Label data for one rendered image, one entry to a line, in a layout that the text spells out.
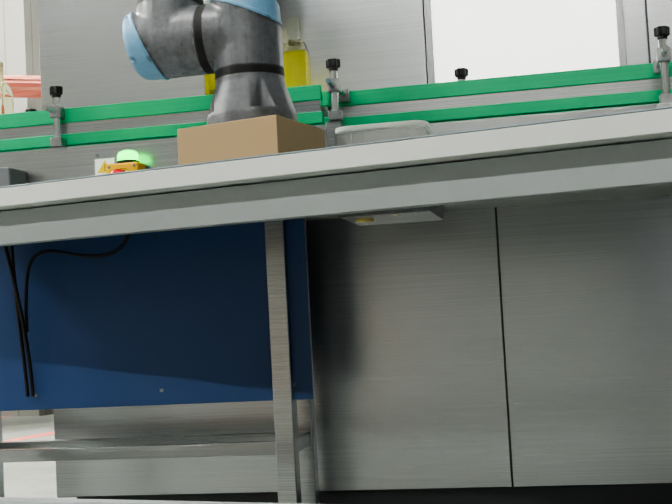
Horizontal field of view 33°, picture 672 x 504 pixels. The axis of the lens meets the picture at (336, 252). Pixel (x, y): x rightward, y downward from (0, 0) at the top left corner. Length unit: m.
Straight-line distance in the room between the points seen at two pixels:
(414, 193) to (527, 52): 0.90
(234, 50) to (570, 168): 0.59
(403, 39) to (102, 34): 0.73
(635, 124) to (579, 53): 0.97
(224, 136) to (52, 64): 1.09
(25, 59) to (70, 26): 4.27
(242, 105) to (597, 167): 0.58
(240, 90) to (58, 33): 1.07
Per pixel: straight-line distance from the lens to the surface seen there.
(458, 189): 1.69
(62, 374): 2.47
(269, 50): 1.88
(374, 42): 2.59
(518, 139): 1.63
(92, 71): 2.80
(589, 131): 1.61
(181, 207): 1.89
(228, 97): 1.86
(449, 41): 2.57
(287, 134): 1.81
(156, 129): 2.41
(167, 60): 1.93
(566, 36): 2.56
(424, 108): 2.38
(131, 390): 2.41
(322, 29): 2.62
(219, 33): 1.89
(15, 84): 6.20
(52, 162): 2.47
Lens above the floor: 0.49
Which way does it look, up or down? 3 degrees up
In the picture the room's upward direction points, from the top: 3 degrees counter-clockwise
